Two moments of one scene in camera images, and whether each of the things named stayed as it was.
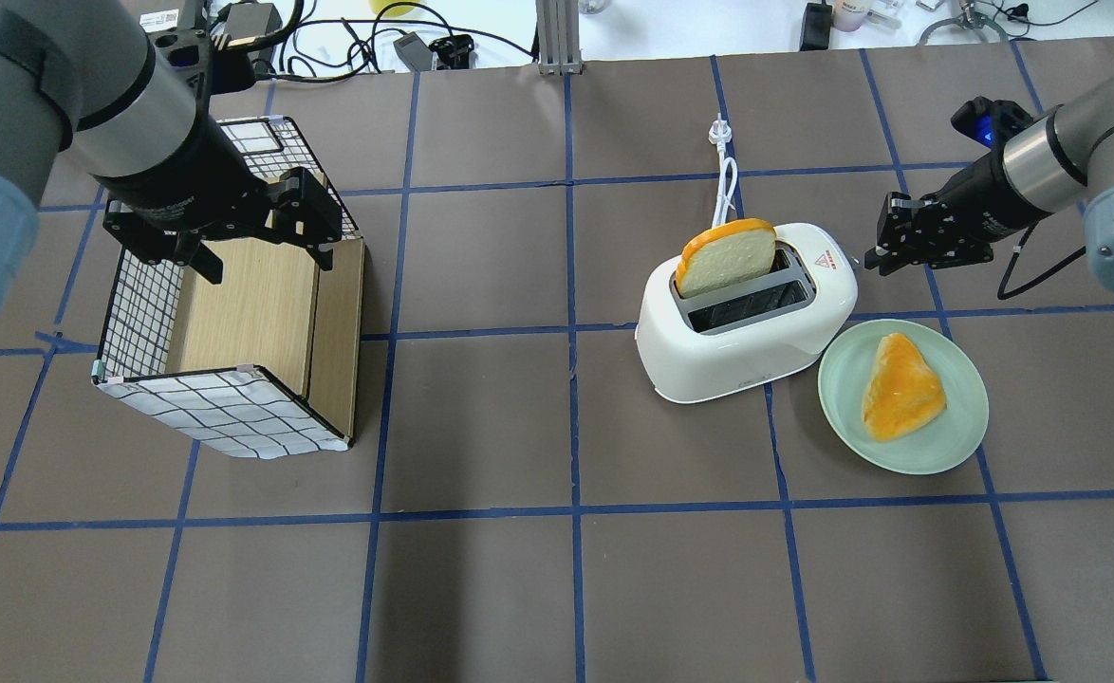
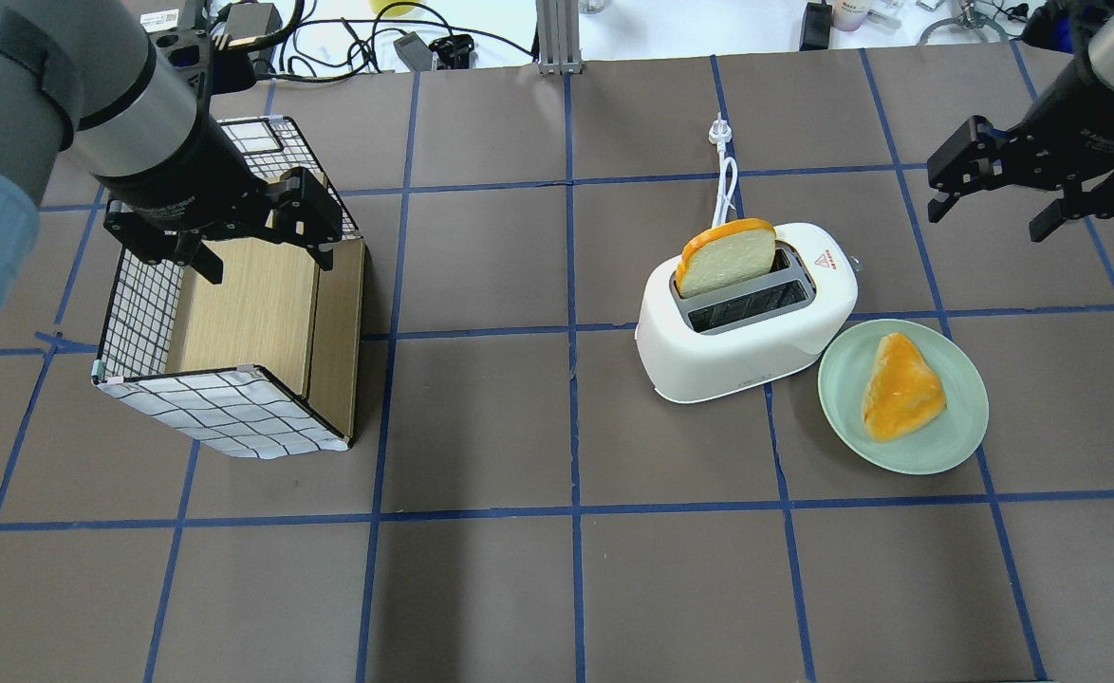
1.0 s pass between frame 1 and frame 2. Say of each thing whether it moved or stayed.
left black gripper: stayed
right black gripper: moved
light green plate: stayed
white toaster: stayed
